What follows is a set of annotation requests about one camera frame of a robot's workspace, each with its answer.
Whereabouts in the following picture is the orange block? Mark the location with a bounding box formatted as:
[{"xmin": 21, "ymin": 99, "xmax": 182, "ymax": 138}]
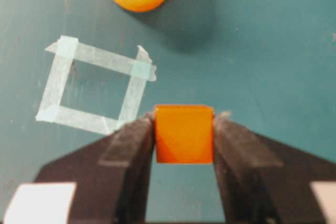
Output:
[{"xmin": 154, "ymin": 104, "xmax": 214, "ymax": 165}]

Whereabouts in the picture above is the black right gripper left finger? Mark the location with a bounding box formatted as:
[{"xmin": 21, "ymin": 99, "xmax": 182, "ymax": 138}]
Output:
[{"xmin": 1, "ymin": 111, "xmax": 155, "ymax": 224}]

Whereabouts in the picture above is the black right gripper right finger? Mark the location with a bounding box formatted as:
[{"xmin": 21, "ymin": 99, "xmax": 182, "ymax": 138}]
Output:
[{"xmin": 213, "ymin": 112, "xmax": 335, "ymax": 223}]

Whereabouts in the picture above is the masking tape square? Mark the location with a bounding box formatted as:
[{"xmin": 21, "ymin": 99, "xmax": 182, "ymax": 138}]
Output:
[{"xmin": 35, "ymin": 36, "xmax": 157, "ymax": 135}]

